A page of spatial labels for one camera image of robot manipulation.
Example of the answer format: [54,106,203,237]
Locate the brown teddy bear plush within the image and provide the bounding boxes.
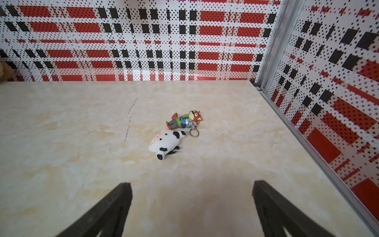
[0,62,14,83]

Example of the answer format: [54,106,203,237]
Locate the white black cow plush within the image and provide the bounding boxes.
[148,130,187,161]

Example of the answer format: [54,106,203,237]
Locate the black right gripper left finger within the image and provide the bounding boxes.
[58,183,133,237]

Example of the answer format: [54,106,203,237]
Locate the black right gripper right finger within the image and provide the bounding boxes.
[252,180,333,237]

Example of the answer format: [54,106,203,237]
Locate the fox figure keychain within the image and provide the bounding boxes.
[166,110,203,138]

